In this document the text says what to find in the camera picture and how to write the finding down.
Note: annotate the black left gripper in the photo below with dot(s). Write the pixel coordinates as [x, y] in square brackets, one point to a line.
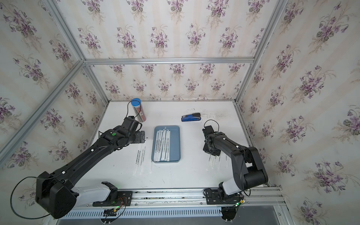
[138, 139]

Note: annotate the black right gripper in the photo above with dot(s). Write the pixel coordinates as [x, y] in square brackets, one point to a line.
[205, 149]

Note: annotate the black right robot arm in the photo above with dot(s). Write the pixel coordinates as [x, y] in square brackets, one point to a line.
[248, 170]

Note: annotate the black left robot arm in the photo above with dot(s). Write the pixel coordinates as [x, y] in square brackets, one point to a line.
[57, 193]

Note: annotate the blue storage tray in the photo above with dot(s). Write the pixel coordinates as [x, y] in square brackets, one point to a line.
[175, 143]

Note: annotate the clear tube of coloured pencils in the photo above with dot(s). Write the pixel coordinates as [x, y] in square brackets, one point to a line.
[137, 106]

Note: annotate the blue stapler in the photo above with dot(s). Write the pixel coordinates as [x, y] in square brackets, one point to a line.
[191, 117]

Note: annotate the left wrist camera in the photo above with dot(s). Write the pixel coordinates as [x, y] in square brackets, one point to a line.
[131, 124]

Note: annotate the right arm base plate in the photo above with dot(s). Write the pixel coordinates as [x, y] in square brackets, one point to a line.
[218, 196]

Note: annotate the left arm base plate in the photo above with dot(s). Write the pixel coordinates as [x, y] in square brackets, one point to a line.
[121, 198]

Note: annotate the aluminium mounting rail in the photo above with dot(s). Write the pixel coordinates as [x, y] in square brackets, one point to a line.
[172, 197]

